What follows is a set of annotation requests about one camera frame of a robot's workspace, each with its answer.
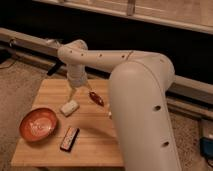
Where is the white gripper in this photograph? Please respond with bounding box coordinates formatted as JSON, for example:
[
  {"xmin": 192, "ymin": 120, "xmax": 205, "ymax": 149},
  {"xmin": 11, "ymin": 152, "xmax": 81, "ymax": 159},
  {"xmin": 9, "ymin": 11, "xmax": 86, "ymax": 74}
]
[{"xmin": 67, "ymin": 64, "xmax": 92, "ymax": 101}]

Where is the blue object on floor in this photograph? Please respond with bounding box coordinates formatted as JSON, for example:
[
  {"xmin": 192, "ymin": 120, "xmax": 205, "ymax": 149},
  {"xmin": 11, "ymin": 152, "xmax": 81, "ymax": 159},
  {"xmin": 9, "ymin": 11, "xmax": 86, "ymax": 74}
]
[{"xmin": 200, "ymin": 137, "xmax": 213, "ymax": 159}]

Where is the red chili pepper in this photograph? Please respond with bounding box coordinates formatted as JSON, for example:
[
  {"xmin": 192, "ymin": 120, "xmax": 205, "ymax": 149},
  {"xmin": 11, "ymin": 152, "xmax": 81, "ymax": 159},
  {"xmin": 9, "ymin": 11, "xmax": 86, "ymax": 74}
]
[{"xmin": 89, "ymin": 92, "xmax": 104, "ymax": 106}]

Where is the wooden table board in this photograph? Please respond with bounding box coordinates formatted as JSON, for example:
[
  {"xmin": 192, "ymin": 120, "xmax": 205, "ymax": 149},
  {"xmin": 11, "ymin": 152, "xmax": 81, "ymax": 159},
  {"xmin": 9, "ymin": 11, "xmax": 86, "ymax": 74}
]
[{"xmin": 11, "ymin": 79, "xmax": 123, "ymax": 167}]

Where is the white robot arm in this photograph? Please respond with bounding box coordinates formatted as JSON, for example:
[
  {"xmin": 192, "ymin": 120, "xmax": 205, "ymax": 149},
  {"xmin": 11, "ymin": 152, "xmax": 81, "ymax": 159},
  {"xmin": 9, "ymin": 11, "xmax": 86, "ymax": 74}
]
[{"xmin": 57, "ymin": 40, "xmax": 182, "ymax": 171}]

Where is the white sponge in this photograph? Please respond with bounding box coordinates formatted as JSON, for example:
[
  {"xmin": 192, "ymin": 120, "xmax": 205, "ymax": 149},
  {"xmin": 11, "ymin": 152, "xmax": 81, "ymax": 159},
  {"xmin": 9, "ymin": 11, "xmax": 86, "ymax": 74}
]
[{"xmin": 60, "ymin": 100, "xmax": 79, "ymax": 117}]

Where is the orange ceramic bowl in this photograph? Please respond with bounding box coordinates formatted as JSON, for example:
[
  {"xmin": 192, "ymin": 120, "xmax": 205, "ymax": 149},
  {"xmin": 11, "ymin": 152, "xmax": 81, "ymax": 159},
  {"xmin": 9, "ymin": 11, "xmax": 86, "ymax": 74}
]
[{"xmin": 19, "ymin": 108, "xmax": 58, "ymax": 142}]

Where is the black remote control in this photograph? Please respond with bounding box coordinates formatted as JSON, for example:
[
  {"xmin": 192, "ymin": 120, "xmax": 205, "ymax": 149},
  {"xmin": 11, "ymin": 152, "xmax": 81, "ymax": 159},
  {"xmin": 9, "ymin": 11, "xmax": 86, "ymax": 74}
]
[{"xmin": 60, "ymin": 127, "xmax": 80, "ymax": 152}]

